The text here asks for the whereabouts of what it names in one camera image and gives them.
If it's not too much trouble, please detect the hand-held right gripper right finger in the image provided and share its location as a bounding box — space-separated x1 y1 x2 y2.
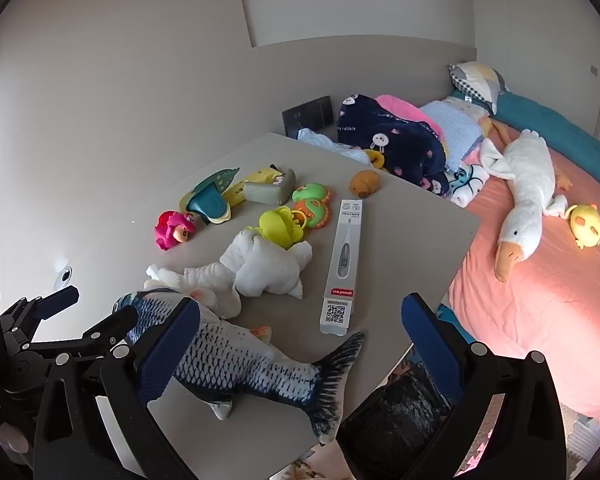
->
401 292 567 480

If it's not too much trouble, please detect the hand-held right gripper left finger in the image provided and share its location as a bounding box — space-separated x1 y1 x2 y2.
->
32 296 202 480

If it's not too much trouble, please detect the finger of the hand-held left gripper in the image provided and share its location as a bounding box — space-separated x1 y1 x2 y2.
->
77 306 138 357
0 286 80 356

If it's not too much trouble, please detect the blue grey fish plush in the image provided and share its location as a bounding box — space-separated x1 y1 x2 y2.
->
112 287 366 445

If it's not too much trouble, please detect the black trash bin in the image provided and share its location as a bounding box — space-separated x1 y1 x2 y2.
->
337 360 453 480

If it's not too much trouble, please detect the pink red doll toy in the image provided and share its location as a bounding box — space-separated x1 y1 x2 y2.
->
153 210 197 252

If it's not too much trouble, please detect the white thermometer box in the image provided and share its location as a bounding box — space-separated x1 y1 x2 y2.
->
319 198 365 336

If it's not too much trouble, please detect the white plush toy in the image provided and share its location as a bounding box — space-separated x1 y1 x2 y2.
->
145 230 314 318

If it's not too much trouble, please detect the teal yellow plastic toy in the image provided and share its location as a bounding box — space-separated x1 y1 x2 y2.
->
177 166 242 226

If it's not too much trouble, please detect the yellow green rattle toy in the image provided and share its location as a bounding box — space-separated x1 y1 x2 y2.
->
245 206 308 248

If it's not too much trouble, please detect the green orange turtle toy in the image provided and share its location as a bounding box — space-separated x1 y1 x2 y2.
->
292 199 332 231

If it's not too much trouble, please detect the brown animal toy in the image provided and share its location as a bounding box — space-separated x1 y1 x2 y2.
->
349 170 382 198

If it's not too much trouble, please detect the grey plastic toy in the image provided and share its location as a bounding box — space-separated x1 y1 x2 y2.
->
243 167 297 206

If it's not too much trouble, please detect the grey and yellow toy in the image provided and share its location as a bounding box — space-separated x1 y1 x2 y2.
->
225 163 286 207

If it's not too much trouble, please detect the green frog rattle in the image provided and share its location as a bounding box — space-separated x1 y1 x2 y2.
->
292 182 332 206

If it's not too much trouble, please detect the person's left hand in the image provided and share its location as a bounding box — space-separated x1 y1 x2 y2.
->
0 422 31 456

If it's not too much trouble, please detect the pink bed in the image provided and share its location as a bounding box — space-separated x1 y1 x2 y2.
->
447 125 600 426

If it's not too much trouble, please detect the white desk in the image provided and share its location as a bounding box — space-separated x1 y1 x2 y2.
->
95 132 483 480

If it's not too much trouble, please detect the white cartoon print blanket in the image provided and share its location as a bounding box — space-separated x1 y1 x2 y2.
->
442 162 491 208

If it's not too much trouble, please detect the colourful foam floor mat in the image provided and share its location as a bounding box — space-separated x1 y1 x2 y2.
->
280 305 600 480

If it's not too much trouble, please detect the white goose plush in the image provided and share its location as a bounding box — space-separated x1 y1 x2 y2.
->
480 122 571 283

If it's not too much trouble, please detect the yellow plush toy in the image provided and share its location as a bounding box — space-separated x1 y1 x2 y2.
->
362 149 388 173

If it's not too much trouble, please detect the yellow chick plush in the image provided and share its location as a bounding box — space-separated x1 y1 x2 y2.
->
565 203 600 251

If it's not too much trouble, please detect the navy rabbit print blanket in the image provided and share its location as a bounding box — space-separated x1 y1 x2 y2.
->
336 94 451 196

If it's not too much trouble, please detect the light blue dotted blanket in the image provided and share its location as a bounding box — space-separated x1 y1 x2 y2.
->
420 100 483 171

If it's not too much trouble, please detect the light blue quilted cloth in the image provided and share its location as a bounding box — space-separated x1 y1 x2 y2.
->
297 128 371 163

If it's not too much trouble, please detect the pink blanket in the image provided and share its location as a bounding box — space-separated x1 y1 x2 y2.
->
375 94 433 126

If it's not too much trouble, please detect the small patterned cushion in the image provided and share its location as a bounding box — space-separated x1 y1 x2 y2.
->
442 95 486 112

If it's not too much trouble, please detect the teal long pillow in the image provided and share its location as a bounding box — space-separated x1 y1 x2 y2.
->
452 87 600 191

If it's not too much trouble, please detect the patchwork patterned pillow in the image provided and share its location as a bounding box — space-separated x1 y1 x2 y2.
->
448 61 510 116

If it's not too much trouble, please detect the white wall socket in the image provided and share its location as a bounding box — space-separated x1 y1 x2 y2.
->
50 265 76 291

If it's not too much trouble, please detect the black wall panel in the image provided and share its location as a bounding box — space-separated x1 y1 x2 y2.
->
281 95 335 138

